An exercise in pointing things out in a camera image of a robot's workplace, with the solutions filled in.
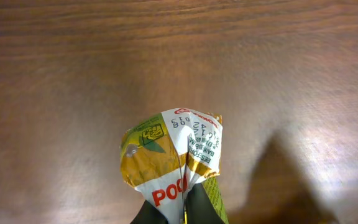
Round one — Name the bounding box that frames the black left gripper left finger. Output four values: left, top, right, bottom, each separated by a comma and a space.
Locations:
131, 200, 168, 224

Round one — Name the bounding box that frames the green white juice carton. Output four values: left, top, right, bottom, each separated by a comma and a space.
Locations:
120, 108, 229, 224

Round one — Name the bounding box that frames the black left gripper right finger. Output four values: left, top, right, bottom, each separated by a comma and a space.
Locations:
185, 184, 224, 224

